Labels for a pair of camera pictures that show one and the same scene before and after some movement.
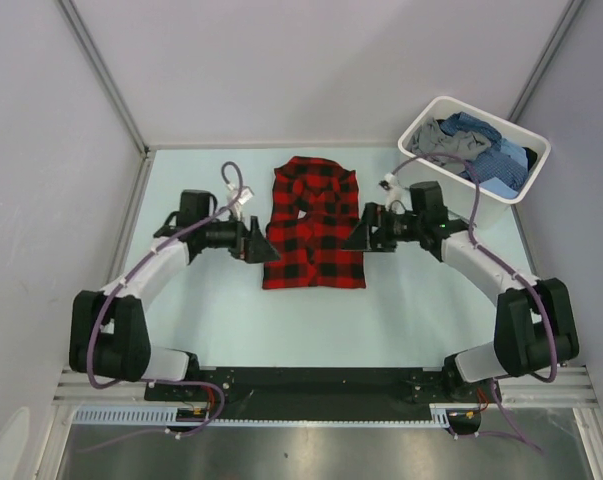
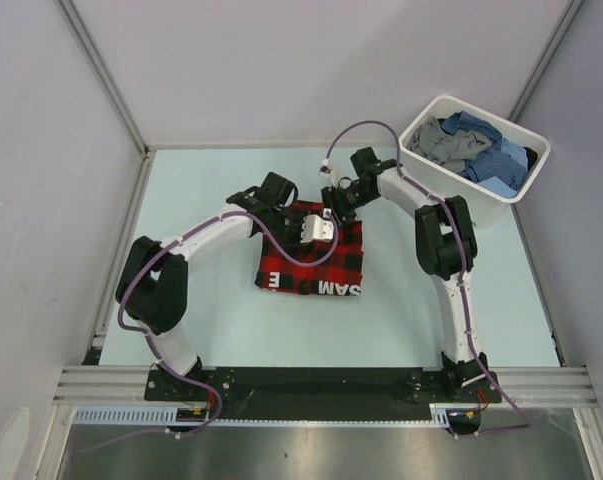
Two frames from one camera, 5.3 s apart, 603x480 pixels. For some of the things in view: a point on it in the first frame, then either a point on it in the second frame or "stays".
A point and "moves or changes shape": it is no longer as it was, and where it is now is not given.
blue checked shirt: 497,164 stays
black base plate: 312,393 stays
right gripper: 362,238 to 333,198
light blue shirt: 499,187 stays
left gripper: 251,245 to 295,240
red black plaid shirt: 315,208 moves or changes shape
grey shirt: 432,138 stays
